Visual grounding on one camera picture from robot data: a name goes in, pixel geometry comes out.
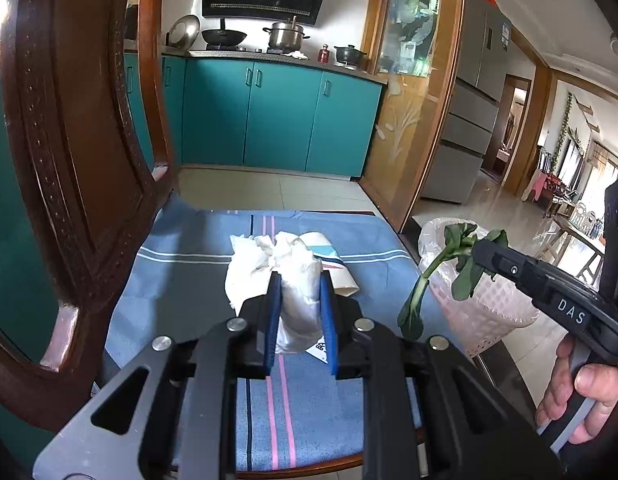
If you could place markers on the teal kitchen cabinet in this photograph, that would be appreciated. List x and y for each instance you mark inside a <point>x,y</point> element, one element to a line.
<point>279,110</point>

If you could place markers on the clear plastic liner bag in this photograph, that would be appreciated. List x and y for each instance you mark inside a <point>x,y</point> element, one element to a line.
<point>431,240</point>

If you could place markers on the small red jar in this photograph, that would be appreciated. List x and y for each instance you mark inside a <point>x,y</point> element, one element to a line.
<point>324,55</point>

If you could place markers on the blue striped cloth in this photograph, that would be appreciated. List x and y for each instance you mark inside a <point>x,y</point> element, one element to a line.
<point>189,280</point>

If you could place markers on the grey refrigerator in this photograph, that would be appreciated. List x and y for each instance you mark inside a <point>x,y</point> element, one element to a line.
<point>464,135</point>

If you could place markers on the white striped tissue packet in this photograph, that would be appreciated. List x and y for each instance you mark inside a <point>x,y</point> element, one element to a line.
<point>334,260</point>

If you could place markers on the white plastic bag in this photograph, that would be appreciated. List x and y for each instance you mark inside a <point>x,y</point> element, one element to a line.
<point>299,280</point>

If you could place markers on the green leafy vegetable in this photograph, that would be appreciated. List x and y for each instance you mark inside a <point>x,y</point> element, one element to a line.
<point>409,320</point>

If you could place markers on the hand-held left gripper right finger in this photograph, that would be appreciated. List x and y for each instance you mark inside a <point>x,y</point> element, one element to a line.
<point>329,320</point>

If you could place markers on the white kitchen rag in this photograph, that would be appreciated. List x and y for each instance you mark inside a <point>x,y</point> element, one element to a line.
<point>296,54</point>

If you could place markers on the black wok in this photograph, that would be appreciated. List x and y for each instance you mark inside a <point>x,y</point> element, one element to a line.
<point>224,36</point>

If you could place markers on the wooden glass partition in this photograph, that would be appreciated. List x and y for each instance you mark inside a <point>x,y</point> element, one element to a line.
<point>414,110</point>

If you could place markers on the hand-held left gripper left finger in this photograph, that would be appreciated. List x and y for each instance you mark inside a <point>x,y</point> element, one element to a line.
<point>273,320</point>

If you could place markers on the person's right hand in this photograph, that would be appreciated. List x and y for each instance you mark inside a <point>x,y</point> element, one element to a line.
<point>606,395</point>

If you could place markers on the black clay pot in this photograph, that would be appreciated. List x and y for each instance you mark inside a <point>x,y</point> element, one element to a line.
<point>351,56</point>

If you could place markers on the pink cloth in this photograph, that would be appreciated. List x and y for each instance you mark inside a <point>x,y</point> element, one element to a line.
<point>536,185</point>

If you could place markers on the steel pan lid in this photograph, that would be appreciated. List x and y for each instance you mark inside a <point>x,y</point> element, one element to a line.
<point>184,32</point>

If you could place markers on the green garland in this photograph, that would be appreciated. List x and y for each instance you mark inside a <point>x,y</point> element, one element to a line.
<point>563,130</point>

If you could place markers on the white plastic lattice basket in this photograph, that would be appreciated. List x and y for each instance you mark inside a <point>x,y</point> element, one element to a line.
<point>494,315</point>

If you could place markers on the steel cooking pot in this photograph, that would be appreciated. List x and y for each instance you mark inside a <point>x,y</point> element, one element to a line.
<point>286,35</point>

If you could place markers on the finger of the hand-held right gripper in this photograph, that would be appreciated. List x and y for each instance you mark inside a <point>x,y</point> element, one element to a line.
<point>504,260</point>

